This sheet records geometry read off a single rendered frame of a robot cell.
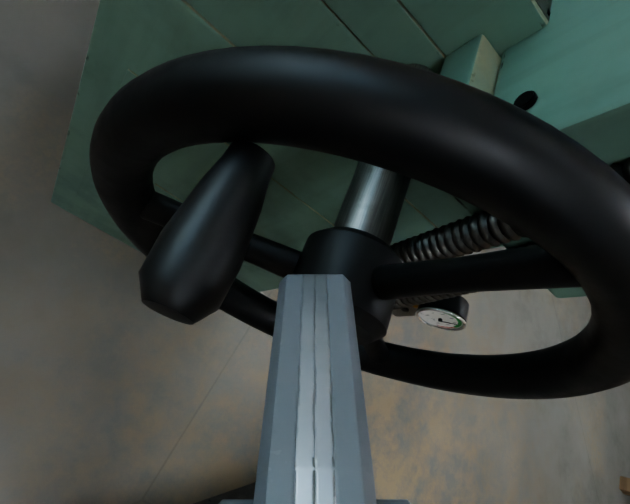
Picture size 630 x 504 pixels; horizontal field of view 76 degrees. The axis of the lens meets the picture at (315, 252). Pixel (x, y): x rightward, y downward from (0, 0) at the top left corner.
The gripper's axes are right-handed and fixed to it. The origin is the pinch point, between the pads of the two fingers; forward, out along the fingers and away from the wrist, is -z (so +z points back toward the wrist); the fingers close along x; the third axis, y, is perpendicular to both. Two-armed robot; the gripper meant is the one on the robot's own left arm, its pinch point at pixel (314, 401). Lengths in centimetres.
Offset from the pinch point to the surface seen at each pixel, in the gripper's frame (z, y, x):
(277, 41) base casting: -30.2, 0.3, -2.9
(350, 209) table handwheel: -15.2, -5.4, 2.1
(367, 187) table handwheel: -16.4, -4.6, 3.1
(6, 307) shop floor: -48, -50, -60
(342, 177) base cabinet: -33.9, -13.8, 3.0
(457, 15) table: -24.4, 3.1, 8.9
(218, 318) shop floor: -63, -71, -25
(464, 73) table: -21.1, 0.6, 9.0
